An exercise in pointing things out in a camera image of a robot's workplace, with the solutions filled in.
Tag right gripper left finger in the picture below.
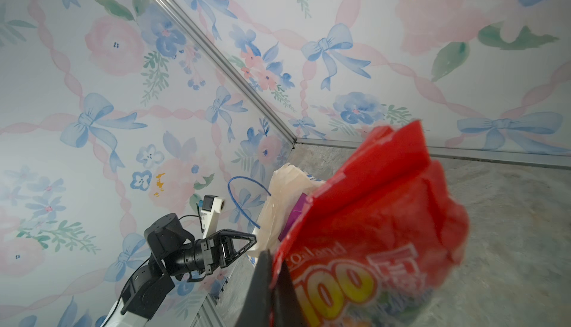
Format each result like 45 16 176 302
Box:
235 251 273 327

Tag blue checkered paper bag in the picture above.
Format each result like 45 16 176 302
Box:
230 163 325 266

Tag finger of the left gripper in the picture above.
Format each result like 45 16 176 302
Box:
214 229 257 268

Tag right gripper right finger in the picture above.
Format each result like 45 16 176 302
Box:
273 273 307 327

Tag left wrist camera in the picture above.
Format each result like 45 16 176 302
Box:
198 195 225 239

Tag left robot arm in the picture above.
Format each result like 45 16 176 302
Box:
102 213 257 326

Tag red fruit candy bag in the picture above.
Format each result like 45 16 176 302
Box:
273 121 469 326

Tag left aluminium corner post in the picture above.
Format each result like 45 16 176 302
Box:
154 0 297 145

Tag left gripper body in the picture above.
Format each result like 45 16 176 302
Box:
167 233 223 280

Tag purple grape candy bag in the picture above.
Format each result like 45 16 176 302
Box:
278 193 307 242

